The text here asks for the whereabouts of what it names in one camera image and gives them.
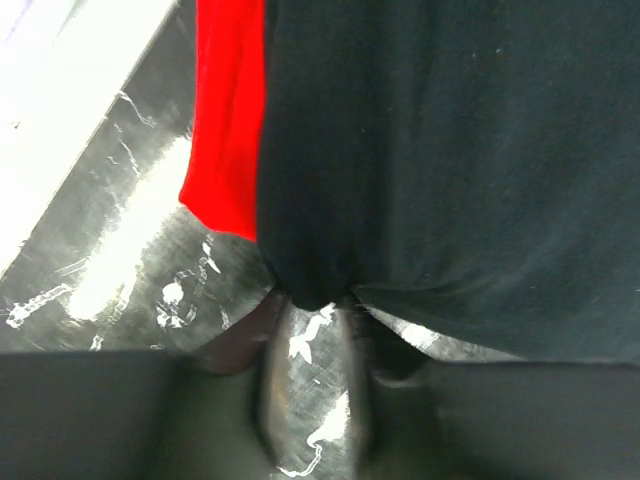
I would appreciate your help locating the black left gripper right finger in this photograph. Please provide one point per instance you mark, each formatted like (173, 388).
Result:
(415, 417)

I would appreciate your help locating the black t shirt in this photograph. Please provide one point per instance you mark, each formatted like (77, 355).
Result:
(469, 166)

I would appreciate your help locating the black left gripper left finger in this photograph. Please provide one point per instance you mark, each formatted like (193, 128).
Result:
(146, 414)

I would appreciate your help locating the folded red t shirt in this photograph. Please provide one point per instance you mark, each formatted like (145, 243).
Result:
(220, 184)

